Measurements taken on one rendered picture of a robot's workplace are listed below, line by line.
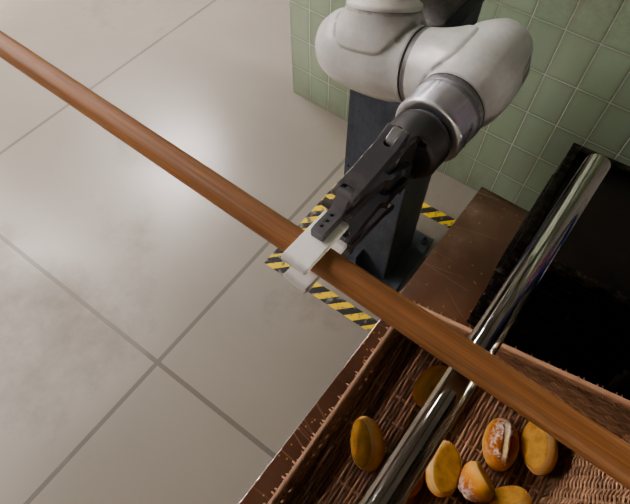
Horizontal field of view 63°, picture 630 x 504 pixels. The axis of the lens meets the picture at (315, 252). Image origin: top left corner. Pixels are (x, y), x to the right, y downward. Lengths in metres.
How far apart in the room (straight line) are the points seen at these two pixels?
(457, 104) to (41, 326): 1.67
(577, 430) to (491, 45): 0.43
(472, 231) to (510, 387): 0.88
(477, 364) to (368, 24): 0.44
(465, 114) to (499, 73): 0.07
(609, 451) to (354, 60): 0.53
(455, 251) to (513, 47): 0.68
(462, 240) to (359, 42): 0.71
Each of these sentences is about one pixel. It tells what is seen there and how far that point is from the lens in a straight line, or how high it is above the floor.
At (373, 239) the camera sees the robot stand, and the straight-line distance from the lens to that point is 1.70.
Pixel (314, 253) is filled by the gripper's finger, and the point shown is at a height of 1.22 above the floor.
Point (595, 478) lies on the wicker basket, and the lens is 1.06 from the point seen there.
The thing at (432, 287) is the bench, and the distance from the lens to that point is 1.22.
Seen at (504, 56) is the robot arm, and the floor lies 1.24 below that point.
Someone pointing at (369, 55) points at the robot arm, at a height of 1.20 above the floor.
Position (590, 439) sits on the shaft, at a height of 1.21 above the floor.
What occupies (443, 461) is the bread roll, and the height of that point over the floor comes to 0.65.
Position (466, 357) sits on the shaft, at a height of 1.21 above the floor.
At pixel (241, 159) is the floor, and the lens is 2.21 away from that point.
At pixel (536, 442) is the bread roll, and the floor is 0.64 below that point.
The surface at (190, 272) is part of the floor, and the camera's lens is 1.93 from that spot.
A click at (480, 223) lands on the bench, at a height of 0.58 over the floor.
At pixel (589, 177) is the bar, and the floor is 1.17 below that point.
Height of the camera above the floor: 1.63
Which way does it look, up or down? 58 degrees down
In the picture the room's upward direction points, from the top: straight up
